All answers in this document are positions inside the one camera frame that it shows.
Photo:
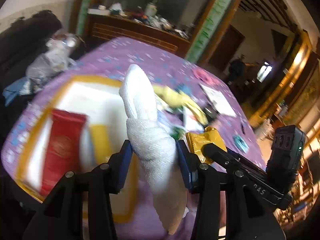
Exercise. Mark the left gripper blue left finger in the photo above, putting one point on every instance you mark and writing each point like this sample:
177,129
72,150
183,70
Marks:
124,160

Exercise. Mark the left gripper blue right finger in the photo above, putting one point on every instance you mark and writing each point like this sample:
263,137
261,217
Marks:
188,166

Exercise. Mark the gold foil packet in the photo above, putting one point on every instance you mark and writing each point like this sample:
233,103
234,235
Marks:
197,141

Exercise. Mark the white towel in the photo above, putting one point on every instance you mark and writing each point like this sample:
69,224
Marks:
155,148

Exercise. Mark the white red medicine sachet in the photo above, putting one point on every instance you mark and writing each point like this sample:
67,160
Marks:
190,122

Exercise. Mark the teal tissue pack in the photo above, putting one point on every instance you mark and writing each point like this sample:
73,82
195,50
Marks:
240,144

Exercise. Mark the red snack packet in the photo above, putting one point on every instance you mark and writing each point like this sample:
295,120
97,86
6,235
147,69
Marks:
62,154

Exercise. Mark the yellow towel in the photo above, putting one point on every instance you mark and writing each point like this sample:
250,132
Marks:
178,99

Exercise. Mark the blue cloth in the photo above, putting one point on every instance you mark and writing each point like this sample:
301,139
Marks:
184,88

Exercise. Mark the black electric motor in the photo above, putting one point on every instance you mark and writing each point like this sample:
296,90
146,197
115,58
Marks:
210,112

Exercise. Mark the yellow-rimmed white foam box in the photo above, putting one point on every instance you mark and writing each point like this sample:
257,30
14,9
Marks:
103,134

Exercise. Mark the purple floral tablecloth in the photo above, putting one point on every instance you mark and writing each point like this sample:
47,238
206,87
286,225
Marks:
112,60

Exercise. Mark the white paper booklet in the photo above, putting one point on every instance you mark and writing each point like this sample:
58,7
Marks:
219,101

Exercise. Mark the pink cloth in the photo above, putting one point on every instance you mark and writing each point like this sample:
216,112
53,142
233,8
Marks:
206,77

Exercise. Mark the person in black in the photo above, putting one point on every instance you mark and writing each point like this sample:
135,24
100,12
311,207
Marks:
236,69

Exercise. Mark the clear plastic bag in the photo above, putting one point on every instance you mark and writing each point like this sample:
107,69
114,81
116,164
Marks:
55,60

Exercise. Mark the dark wooden cabinet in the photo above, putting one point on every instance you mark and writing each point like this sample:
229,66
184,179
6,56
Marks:
191,29

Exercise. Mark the black sofa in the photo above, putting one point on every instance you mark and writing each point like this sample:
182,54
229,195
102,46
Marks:
21,44

